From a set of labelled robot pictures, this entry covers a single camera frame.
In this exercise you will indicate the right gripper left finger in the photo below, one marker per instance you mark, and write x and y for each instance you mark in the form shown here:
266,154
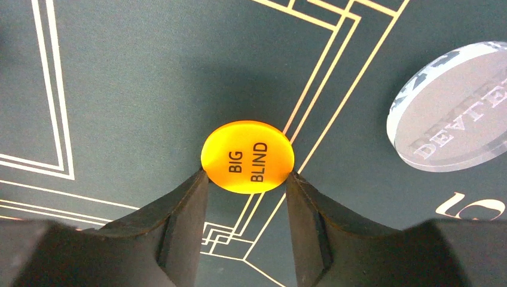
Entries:
157,245

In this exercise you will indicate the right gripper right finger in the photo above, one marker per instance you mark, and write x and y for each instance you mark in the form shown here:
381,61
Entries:
335,246

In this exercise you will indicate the yellow big blind button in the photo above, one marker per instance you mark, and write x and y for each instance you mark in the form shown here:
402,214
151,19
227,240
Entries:
247,157

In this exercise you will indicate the green poker table mat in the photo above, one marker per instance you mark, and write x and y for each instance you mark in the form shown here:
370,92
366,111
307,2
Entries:
106,105

